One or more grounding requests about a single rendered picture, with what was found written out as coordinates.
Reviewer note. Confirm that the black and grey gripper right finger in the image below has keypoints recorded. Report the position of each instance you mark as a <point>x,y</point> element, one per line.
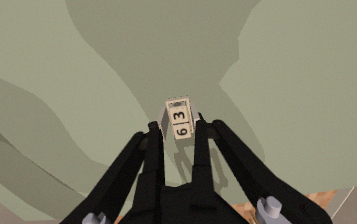
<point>275,201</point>

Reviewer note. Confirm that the beige number cube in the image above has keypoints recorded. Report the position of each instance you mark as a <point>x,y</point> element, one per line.
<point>182,130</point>
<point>178,112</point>

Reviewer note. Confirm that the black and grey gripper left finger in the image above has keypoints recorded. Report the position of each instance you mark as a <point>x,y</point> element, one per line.
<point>104,203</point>

